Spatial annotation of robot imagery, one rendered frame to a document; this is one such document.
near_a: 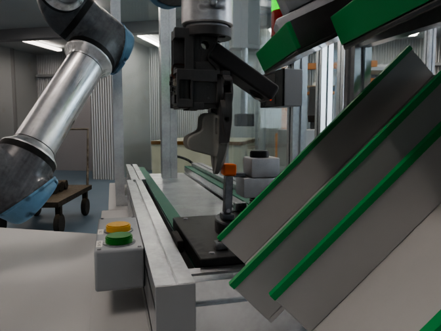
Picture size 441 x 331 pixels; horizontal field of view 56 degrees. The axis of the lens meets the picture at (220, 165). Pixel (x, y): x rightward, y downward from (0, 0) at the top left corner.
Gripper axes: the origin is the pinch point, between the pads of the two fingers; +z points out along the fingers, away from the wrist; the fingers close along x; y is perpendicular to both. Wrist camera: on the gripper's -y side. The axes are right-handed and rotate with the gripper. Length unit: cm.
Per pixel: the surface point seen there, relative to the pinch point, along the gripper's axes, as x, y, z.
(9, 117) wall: -1044, 256, -19
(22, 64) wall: -1094, 231, -152
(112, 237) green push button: -0.2, 16.1, 10.2
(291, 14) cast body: 29.6, 1.9, -15.0
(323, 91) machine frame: -78, -59, -18
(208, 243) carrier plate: 5.5, 3.1, 10.3
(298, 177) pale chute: 21.5, -2.8, -0.8
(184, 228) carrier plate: -3.3, 5.1, 10.4
